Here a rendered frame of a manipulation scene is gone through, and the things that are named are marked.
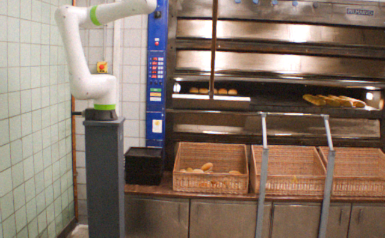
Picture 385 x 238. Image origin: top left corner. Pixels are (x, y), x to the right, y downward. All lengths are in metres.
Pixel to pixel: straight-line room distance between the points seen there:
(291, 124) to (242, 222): 0.95
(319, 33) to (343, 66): 0.35
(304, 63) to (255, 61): 0.41
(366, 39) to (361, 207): 1.38
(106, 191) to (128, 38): 1.51
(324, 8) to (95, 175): 2.26
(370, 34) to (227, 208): 1.87
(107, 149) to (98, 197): 0.28
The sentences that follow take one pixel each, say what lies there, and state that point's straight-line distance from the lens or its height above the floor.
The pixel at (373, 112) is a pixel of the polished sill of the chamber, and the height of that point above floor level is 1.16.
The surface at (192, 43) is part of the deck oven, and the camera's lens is 3.16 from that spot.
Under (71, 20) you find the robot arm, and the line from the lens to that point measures 2.07.
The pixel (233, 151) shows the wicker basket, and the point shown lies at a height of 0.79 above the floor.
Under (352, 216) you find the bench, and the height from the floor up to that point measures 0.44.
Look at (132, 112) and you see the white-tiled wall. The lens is 3.25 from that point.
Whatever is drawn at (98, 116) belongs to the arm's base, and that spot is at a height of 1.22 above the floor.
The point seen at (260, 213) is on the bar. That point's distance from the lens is 2.79.
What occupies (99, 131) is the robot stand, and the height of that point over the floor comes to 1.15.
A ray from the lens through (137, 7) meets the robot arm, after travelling 1.92.
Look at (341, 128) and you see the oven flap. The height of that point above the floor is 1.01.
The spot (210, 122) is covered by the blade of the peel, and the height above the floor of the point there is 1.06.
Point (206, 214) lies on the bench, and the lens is 2.83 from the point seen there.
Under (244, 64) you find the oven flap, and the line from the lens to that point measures 3.15.
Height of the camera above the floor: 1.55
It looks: 8 degrees down
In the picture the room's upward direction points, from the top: 2 degrees clockwise
